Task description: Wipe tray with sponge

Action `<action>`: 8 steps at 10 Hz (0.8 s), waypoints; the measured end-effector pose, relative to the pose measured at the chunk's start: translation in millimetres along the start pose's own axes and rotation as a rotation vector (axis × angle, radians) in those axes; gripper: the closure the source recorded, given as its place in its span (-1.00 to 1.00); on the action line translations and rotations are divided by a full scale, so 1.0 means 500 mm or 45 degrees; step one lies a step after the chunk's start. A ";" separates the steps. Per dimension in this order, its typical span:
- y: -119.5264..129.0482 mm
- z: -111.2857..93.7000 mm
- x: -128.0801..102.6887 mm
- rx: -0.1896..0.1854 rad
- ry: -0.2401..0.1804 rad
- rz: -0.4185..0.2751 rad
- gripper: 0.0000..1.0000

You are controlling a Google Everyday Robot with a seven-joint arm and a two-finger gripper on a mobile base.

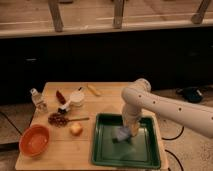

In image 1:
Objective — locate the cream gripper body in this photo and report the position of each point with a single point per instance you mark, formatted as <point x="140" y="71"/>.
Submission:
<point x="134" y="127"/>

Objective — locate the blue sponge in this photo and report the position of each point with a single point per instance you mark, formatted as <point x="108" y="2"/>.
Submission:
<point x="122" y="133"/>

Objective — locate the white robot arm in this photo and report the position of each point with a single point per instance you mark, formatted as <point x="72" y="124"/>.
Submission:
<point x="137" y="96"/>

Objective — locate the green plastic tray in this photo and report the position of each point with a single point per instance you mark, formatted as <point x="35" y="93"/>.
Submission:
<point x="141" y="151"/>

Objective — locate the yellow banana piece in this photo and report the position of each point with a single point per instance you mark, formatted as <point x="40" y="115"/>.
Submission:
<point x="94" y="90"/>

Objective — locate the small yellow apple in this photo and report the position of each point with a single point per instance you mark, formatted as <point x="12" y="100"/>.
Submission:
<point x="76" y="129"/>

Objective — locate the white dish brush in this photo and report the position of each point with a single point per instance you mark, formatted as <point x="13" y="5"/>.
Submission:
<point x="76" y="99"/>

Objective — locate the dark object on floor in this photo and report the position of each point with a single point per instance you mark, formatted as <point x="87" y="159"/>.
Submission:
<point x="190" y="94"/>

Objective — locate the spoon with brown beans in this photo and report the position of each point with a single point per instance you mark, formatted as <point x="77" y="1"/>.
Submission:
<point x="59" y="120"/>

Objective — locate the clear spray bottle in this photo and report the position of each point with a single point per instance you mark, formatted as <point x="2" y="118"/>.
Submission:
<point x="38" y="100"/>

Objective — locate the orange bowl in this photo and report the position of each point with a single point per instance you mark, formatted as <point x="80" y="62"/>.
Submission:
<point x="34" y="140"/>

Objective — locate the wooden chair leg middle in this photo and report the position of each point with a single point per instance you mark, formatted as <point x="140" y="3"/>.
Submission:
<point x="118" y="13"/>

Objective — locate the wooden chair leg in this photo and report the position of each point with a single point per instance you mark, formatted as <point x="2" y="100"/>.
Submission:
<point x="118" y="13"/>
<point x="55" y="13"/>
<point x="198" y="17"/>

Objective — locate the wooden chair leg right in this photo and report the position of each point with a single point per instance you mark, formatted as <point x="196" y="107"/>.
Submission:
<point x="198" y="17"/>

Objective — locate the wooden chair leg left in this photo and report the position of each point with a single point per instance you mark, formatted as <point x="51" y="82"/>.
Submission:
<point x="55" y="13"/>

